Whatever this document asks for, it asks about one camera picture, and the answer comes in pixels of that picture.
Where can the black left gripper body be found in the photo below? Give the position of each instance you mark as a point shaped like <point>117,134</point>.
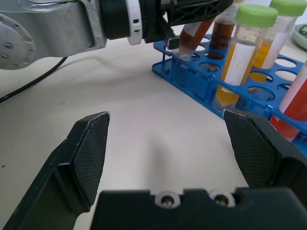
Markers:
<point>152,21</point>

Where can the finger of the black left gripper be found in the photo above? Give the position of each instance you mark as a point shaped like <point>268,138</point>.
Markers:
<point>192,12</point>
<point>173,43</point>

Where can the red liquid test tube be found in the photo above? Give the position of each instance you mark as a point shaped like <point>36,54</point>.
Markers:
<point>296,100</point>

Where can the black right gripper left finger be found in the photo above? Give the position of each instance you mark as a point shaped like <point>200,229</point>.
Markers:
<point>72,163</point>

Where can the pale green dish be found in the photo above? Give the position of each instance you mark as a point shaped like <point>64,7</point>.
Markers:
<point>301,36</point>

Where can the red-brown liquid test tube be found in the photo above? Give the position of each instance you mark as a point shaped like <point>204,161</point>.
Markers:
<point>192,40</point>

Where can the blue test tube rack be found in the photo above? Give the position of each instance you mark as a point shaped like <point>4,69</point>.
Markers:
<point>189,79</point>

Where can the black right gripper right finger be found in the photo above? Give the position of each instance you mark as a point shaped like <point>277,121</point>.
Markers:
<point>259,148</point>

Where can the dark brown liquid test tube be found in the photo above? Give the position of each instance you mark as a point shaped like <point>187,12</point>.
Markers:
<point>221,36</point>

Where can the yellow liquid tube green cap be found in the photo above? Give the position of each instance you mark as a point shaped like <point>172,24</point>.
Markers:
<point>266,52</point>
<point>239,62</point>

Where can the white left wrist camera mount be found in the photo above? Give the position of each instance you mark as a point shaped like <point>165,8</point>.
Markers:
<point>132,26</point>

